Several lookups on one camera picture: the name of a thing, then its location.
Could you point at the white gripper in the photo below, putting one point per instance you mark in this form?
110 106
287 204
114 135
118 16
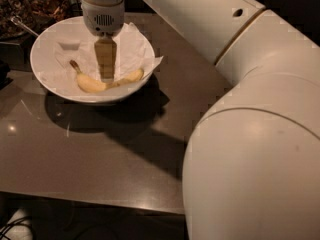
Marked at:
102 19

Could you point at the yellow banana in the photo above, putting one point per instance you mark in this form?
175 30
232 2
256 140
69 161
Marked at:
90 85

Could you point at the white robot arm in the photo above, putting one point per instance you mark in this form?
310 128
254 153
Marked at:
252 166

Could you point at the white bowl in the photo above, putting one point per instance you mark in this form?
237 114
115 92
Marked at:
42 58

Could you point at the white paper napkin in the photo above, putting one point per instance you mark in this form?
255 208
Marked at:
134 51

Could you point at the glass jar of snacks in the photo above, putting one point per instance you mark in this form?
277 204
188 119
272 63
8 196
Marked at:
30 12

